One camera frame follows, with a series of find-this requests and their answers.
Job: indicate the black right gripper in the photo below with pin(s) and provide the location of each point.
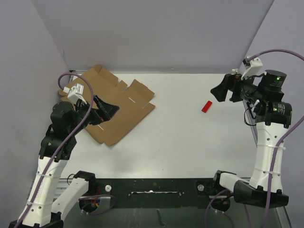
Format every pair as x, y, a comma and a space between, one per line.
232, 82

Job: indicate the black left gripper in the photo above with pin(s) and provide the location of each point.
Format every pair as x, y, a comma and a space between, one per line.
107, 111

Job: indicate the brown cardboard box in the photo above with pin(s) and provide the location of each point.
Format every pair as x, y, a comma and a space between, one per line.
133, 101

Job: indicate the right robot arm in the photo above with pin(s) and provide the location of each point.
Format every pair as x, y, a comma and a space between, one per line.
272, 121

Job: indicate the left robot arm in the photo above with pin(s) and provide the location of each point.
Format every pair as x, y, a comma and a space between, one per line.
42, 210

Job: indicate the small red block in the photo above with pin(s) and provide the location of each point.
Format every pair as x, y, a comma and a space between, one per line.
207, 106

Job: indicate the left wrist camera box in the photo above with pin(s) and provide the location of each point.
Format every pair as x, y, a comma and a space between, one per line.
75, 93

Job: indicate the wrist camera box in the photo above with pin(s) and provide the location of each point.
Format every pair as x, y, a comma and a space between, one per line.
75, 93
252, 67

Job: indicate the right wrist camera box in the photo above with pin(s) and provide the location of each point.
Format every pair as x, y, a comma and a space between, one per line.
252, 67

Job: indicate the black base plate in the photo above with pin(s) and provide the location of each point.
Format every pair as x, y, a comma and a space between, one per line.
169, 193

